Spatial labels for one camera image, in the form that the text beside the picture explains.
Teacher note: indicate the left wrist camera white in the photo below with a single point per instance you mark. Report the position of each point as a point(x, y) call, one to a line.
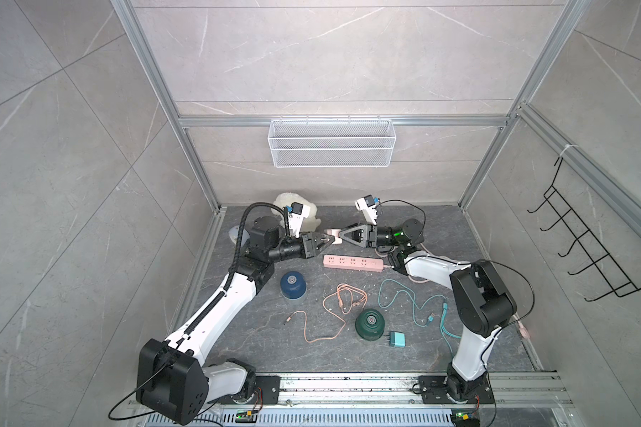
point(296, 213)

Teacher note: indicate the teal usb wall charger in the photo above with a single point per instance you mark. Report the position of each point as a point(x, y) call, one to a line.
point(397, 339)

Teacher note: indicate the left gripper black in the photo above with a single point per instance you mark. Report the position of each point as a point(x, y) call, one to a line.
point(306, 240)

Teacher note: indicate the white wire mesh basket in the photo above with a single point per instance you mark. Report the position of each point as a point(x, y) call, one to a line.
point(297, 143)

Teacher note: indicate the pink usb wall charger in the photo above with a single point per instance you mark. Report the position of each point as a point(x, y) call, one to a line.
point(336, 235)

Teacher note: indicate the white plush dog toy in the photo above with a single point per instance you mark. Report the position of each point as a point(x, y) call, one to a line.
point(310, 222)

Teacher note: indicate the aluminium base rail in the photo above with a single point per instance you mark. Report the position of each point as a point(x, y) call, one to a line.
point(390, 399)

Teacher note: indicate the pink power strip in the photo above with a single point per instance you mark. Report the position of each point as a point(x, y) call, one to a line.
point(360, 264)

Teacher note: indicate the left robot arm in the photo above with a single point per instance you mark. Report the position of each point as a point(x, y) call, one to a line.
point(172, 378)

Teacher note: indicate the light blue round gadget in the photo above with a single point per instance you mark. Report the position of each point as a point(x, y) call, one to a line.
point(233, 234)

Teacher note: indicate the black wire hook rack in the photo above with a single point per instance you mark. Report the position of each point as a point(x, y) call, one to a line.
point(584, 241)

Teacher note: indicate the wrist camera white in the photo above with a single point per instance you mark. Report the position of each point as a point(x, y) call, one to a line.
point(368, 206)
point(296, 213)

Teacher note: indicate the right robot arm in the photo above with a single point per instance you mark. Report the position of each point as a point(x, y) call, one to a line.
point(484, 302)

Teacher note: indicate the green cordless meat grinder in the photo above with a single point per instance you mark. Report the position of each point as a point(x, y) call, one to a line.
point(370, 325)

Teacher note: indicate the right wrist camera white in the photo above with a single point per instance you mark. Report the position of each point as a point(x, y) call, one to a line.
point(368, 206)

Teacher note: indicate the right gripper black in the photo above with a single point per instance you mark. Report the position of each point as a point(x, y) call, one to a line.
point(369, 236)

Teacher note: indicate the blue cordless meat grinder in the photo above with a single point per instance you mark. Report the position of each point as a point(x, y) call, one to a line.
point(293, 286)

